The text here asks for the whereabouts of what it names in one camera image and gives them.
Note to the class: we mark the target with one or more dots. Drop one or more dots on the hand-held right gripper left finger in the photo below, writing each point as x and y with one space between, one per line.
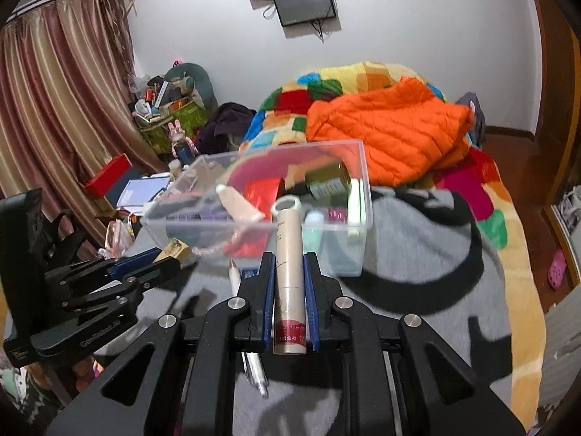
268 295

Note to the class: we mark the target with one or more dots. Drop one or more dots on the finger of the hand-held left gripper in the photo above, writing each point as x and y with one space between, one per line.
150 271
136 261

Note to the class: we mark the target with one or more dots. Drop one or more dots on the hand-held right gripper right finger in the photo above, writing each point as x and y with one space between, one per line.
311 299

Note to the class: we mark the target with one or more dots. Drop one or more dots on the beige cylindrical lip tube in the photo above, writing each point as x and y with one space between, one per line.
288 272

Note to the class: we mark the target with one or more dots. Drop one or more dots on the small olive gold box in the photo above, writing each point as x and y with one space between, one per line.
179 250

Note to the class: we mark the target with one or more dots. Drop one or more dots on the clear plastic box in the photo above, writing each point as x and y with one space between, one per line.
349 254

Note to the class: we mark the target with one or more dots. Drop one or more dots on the mint green bottle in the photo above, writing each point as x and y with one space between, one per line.
313 229

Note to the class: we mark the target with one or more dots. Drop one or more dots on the purple mascara tube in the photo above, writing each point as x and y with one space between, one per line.
199 215

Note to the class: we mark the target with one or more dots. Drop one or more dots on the beige cream tube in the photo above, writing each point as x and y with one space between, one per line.
240 206

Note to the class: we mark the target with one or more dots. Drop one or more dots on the red card envelope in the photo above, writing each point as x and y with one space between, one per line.
261 190

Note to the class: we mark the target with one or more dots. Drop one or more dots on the green jar with white label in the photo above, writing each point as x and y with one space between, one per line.
329 181

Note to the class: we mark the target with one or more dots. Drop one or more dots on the blue white packet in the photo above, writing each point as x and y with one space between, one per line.
249 273

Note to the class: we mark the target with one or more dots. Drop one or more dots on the pink transparent bag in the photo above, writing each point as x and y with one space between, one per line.
119 238

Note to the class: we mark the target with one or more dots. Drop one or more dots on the white pen with gold tip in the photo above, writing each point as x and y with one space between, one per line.
235 277

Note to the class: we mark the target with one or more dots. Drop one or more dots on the blue white notebook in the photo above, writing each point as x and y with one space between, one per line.
145 188

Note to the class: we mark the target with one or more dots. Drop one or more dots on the magenta small packet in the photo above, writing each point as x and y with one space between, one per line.
337 215

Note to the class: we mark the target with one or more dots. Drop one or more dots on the red box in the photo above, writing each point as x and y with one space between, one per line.
106 175

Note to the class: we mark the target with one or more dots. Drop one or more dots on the pale green stick tube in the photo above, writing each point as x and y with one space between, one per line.
355 209

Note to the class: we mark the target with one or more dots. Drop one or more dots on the grey black blanket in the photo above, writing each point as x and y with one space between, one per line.
431 281

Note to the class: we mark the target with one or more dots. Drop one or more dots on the green storage basket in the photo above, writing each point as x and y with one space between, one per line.
159 136

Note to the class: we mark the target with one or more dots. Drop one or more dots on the pink bunny toy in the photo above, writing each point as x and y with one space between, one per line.
177 134

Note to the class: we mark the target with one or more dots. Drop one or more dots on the dark brown clothes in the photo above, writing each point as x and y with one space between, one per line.
227 122

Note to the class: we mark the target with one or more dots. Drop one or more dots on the striped brown curtain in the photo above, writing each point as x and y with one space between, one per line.
54 100

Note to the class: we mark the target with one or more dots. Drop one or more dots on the orange down jacket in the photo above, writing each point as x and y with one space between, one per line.
390 131

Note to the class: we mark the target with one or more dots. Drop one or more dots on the green curved pillow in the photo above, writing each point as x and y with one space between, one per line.
199 77

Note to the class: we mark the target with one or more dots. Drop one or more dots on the colourful patchwork quilt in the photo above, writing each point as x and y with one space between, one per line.
481 190

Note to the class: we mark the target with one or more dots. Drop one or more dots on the pink clog shoe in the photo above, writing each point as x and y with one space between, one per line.
557 269

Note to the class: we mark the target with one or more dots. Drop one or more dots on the purple cloth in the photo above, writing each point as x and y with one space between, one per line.
467 102

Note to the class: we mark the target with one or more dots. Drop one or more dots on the white suitcase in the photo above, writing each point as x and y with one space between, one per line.
565 359

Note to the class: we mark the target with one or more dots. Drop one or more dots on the white bag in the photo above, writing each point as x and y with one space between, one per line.
567 211

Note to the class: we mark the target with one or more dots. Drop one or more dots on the wooden door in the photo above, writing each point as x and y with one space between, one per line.
551 100

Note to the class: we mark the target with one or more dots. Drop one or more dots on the small black wall monitor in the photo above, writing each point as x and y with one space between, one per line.
304 4

